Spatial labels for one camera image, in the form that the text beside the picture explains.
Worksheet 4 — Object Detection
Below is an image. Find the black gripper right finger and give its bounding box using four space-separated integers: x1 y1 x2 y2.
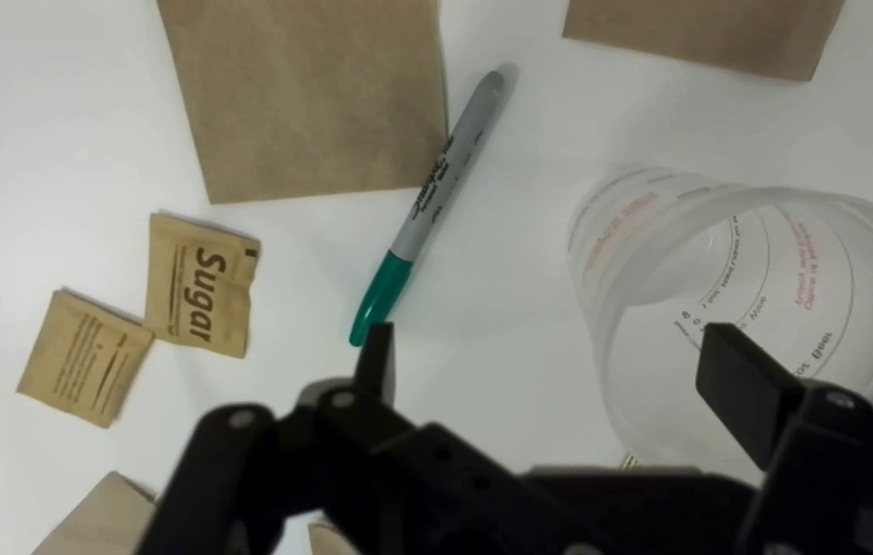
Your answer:
697 324 804 471

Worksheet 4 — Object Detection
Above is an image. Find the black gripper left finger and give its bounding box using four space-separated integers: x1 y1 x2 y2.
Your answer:
350 324 395 408

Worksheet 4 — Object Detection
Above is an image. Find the clear plastic cup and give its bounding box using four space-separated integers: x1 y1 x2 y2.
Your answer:
568 166 873 481

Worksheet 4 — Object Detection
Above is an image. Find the brown paper bag upper left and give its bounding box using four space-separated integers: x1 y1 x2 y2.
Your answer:
309 519 357 555

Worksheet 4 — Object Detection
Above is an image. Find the brown paper bag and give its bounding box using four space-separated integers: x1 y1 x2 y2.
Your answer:
158 0 447 204
29 471 155 555
309 519 357 555
562 0 844 81

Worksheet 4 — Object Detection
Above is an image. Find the brown sugar packet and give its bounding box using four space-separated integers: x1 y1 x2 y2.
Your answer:
16 290 155 430
144 212 258 358

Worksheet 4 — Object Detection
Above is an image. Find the green capped grey marker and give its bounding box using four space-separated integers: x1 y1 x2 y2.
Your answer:
347 66 518 345

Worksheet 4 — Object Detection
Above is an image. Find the brown paper bag centre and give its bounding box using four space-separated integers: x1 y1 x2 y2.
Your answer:
158 0 447 204

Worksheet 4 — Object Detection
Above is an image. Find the brown paper bag bottom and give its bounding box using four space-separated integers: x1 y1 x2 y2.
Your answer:
562 0 844 81

